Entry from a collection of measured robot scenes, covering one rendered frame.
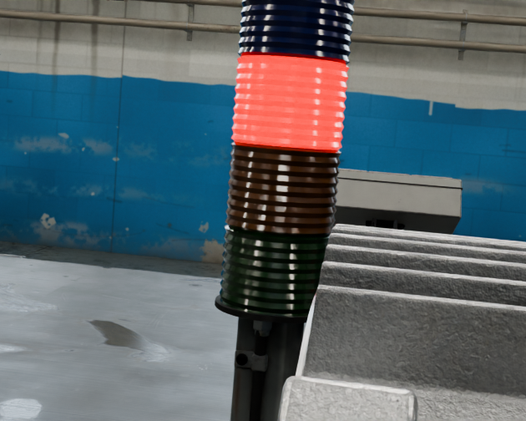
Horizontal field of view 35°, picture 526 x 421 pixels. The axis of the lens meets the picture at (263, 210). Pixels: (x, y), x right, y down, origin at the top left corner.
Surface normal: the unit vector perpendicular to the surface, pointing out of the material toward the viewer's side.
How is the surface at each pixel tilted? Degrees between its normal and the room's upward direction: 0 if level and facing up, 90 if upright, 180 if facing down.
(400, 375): 88
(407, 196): 61
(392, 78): 90
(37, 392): 0
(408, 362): 88
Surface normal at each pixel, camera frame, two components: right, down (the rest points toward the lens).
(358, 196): -0.03, -0.39
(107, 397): 0.08, -0.99
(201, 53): -0.12, 0.10
